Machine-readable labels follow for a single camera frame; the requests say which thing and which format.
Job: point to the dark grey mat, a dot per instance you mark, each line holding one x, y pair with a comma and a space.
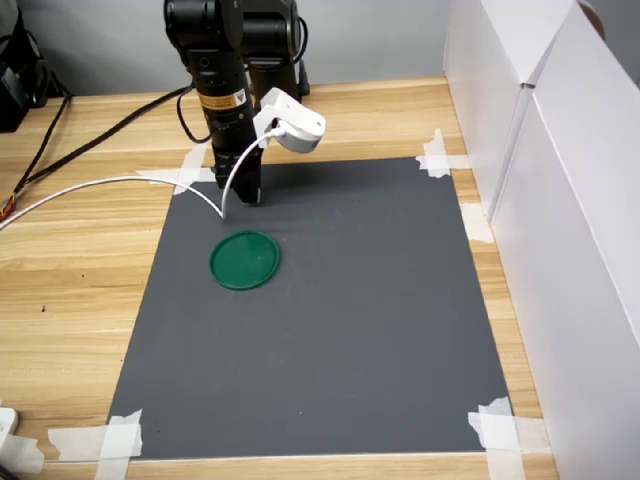
325, 325

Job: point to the round green plastic lid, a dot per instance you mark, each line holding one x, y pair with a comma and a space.
245, 260

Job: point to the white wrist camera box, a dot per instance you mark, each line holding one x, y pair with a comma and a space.
300, 130

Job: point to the white masking tape piece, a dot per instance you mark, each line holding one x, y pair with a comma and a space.
500, 435
192, 172
437, 162
117, 440
475, 225
22, 452

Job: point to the black bag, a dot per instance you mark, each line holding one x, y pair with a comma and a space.
20, 75

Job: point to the white partition box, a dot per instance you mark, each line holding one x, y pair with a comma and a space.
575, 250
480, 75

